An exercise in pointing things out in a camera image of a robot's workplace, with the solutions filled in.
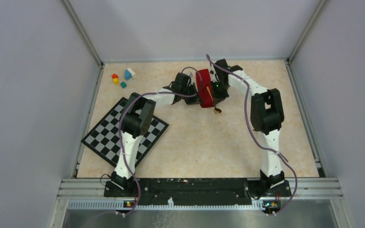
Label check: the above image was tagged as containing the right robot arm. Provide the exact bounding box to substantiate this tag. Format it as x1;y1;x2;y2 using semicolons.
210;59;285;196

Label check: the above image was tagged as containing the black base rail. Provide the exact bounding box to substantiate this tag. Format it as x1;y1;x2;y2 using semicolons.
104;178;291;206

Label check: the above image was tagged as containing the blue white block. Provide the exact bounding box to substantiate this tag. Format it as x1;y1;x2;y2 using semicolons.
124;67;136;80

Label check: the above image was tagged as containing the aluminium frame right post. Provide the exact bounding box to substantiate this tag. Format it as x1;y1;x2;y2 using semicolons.
287;0;330;65

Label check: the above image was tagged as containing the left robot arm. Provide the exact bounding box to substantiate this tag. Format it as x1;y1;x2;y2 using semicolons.
108;73;197;196

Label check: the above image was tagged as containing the aluminium frame post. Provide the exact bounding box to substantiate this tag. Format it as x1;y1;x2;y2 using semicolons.
287;0;330;65
60;0;104;68

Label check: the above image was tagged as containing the white toothed cable tray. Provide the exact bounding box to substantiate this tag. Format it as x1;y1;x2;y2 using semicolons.
67;199;265;211

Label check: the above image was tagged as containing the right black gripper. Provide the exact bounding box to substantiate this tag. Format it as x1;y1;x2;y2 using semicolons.
209;80;229;106

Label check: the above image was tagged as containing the yellow small cube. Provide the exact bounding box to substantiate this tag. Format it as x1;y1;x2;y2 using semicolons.
113;78;119;85

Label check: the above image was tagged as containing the teal small cube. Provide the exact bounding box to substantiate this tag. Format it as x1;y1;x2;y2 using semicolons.
120;82;127;88

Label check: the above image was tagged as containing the aluminium frame left post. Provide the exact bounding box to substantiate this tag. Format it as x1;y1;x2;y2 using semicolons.
60;0;104;68

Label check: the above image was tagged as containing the red cloth napkin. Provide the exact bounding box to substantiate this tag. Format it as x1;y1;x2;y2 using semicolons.
196;69;214;108

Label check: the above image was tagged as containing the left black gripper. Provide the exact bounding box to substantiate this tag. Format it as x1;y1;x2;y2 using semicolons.
181;83;203;105

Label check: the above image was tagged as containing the black white checkerboard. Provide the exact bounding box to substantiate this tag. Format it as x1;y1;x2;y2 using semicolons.
81;97;169;167

